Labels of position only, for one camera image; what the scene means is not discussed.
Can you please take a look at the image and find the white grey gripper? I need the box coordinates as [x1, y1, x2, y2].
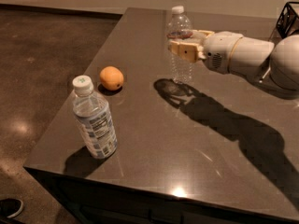
[168, 30, 244, 74]

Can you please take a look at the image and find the clear water bottle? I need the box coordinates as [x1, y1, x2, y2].
[166, 6, 192, 83]

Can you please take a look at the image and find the labelled water bottle white cap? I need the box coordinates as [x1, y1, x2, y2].
[72, 75, 118, 160]

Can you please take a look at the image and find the black shoe white sole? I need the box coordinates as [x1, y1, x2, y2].
[0, 198, 24, 218]

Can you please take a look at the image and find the orange fruit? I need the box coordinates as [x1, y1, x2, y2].
[99, 66, 124, 91]

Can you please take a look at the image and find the black wire frame object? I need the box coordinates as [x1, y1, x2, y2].
[276, 2, 299, 38]

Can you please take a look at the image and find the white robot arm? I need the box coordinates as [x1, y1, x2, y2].
[167, 30, 299, 92]

